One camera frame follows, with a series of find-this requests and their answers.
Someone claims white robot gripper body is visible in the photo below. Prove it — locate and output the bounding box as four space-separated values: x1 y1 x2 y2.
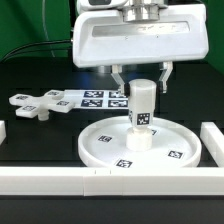
73 3 209 68

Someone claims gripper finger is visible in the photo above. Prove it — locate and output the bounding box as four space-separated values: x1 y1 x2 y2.
159 61 173 93
111 65 130 97

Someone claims white round table top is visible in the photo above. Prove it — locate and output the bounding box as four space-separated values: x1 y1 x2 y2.
78 116 202 170

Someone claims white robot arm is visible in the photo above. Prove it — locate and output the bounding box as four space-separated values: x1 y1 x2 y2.
73 0 209 92

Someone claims white marker sheet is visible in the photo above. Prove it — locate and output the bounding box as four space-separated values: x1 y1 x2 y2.
64 90 128 109

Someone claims white right fence block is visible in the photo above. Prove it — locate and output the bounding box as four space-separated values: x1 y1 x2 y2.
200 122 224 168

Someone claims white fence block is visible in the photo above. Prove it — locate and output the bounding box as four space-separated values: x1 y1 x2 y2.
0 120 6 145
200 122 224 168

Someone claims white cross-shaped table base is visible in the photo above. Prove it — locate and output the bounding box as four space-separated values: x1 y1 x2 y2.
9 90 75 121

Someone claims white front fence bar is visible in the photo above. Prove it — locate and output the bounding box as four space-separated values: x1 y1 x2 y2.
0 167 224 196

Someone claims white left fence block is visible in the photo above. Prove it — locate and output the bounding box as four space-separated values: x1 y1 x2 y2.
0 120 6 145

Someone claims thin grey cable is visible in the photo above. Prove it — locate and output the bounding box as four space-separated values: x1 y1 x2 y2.
41 0 56 58

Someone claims black cable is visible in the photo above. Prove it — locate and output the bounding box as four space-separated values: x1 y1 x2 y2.
0 38 74 64

